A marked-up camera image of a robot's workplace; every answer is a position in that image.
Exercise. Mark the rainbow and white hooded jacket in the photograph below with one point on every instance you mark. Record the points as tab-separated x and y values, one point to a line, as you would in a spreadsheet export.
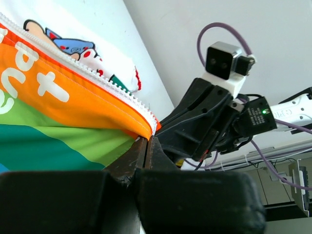
66	95

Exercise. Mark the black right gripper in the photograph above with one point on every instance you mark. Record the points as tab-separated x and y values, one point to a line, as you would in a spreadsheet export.
207	120

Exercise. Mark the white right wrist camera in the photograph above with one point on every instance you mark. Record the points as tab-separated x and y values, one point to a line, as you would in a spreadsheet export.
227	67

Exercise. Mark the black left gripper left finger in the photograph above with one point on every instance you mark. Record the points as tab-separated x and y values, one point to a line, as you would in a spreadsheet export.
66	202

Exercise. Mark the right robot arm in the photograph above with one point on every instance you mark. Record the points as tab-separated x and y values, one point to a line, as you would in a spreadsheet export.
292	114

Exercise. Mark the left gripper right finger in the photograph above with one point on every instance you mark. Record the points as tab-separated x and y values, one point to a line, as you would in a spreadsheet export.
172	201

